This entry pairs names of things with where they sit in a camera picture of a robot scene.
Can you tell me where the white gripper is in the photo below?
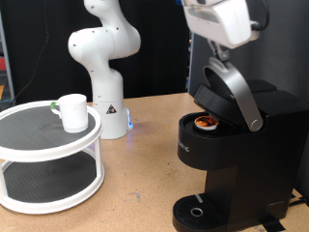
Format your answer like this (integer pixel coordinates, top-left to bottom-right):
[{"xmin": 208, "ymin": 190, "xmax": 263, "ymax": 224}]
[{"xmin": 183, "ymin": 1, "xmax": 261, "ymax": 63}]

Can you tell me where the silver handle Keurig lid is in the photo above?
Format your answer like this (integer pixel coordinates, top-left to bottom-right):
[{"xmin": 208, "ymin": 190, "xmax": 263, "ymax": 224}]
[{"xmin": 192, "ymin": 57, "xmax": 265, "ymax": 132}]

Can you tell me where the orange lid coffee pod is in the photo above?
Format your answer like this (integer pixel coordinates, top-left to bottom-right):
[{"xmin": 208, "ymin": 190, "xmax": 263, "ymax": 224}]
[{"xmin": 193, "ymin": 115, "xmax": 220, "ymax": 131}]

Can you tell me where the black Keurig coffee machine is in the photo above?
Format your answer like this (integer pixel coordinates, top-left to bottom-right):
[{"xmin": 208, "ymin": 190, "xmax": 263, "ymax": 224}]
[{"xmin": 172, "ymin": 57, "xmax": 309, "ymax": 232}]

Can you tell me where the white mug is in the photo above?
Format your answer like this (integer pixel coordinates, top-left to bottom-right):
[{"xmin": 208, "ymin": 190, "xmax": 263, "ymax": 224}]
[{"xmin": 50, "ymin": 93, "xmax": 90, "ymax": 134}]

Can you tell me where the black drip tray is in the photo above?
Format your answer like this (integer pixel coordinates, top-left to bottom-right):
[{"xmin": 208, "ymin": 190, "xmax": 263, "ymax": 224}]
[{"xmin": 172, "ymin": 193, "xmax": 228, "ymax": 232}]

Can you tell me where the white two-tier turntable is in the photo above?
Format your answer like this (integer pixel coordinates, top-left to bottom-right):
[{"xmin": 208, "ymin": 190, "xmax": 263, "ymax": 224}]
[{"xmin": 0, "ymin": 100, "xmax": 106, "ymax": 216}]

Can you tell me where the grey metal pole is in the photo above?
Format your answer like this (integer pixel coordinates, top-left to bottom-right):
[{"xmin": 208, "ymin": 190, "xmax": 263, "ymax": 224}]
[{"xmin": 0, "ymin": 9, "xmax": 15, "ymax": 102}]

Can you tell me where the grey metal frame post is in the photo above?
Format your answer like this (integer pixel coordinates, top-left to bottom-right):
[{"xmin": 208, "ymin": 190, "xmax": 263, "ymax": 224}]
[{"xmin": 185, "ymin": 32, "xmax": 196, "ymax": 94}]

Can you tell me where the black power cord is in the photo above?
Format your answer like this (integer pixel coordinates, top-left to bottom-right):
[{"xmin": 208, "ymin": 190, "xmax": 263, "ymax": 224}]
[{"xmin": 288, "ymin": 192, "xmax": 309, "ymax": 208}]

